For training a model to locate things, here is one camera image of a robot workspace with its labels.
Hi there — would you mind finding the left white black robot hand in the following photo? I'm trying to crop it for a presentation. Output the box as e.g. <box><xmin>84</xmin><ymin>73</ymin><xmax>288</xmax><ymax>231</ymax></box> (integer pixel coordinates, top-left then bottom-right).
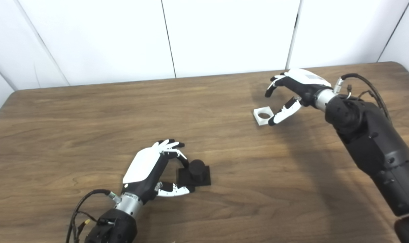
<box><xmin>122</xmin><ymin>139</ymin><xmax>195</xmax><ymax>204</ymax></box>

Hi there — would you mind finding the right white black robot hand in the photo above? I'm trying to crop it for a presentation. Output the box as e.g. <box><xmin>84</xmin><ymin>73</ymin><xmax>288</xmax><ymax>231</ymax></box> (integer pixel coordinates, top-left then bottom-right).
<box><xmin>265</xmin><ymin>69</ymin><xmax>332</xmax><ymax>126</ymax></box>

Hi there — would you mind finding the black peg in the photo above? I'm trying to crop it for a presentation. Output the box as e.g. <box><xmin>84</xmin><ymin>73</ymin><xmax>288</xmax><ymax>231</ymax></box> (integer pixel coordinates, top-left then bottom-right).
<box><xmin>176</xmin><ymin>159</ymin><xmax>211</xmax><ymax>188</ymax></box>

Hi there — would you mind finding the white square piece with hole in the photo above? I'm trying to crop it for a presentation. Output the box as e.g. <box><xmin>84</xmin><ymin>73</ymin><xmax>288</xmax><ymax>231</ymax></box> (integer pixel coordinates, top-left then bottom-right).
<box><xmin>254</xmin><ymin>106</ymin><xmax>275</xmax><ymax>126</ymax></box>

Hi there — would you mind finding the right thin black wire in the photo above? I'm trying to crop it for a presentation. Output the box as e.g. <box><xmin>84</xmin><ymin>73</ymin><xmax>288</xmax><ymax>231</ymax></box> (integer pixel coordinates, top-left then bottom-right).
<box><xmin>346</xmin><ymin>84</ymin><xmax>377</xmax><ymax>102</ymax></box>

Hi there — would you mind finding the left thick black wrist cable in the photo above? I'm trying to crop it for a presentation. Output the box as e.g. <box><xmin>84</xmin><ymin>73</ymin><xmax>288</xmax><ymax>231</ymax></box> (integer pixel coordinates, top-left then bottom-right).
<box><xmin>65</xmin><ymin>189</ymin><xmax>121</xmax><ymax>243</ymax></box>

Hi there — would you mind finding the thick black wrist cable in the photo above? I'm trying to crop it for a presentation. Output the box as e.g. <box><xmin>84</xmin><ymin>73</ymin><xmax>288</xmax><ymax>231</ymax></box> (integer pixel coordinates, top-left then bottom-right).
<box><xmin>65</xmin><ymin>189</ymin><xmax>121</xmax><ymax>243</ymax></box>
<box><xmin>333</xmin><ymin>73</ymin><xmax>392</xmax><ymax>124</ymax></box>

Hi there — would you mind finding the right thick black wrist cable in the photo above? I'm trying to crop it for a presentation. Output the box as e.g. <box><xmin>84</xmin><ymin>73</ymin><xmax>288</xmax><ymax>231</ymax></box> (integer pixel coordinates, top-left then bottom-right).
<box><xmin>333</xmin><ymin>73</ymin><xmax>392</xmax><ymax>124</ymax></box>

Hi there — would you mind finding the left thin wire yellow connector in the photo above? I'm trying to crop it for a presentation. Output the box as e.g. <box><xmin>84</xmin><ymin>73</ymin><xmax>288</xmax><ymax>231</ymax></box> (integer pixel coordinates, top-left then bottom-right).
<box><xmin>73</xmin><ymin>211</ymin><xmax>98</xmax><ymax>242</ymax></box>

